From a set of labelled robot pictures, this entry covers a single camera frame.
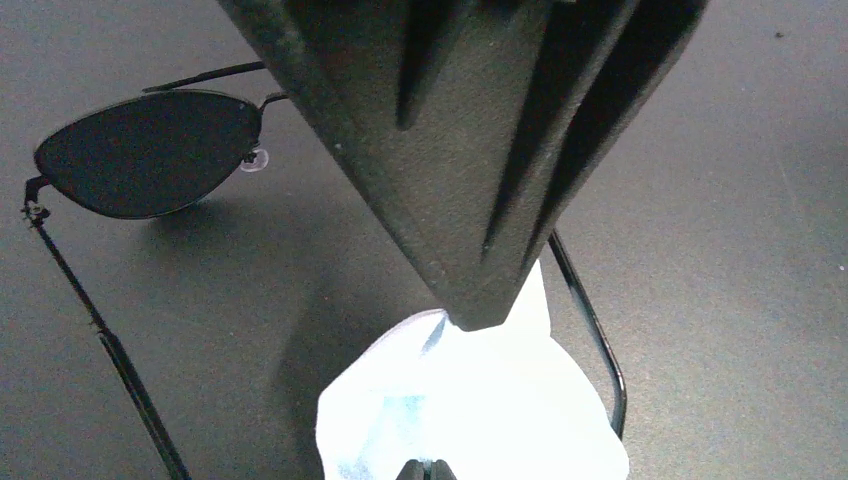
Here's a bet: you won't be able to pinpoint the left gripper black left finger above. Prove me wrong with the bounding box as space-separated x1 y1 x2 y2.
396 460 430 480

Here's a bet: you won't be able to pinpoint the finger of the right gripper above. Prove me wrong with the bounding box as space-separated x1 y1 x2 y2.
523 1 707 264
222 1 639 312

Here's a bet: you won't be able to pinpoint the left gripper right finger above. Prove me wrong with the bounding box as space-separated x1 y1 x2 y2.
429 460 456 480

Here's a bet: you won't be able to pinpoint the black sunglasses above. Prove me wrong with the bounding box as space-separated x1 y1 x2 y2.
21 60 628 480

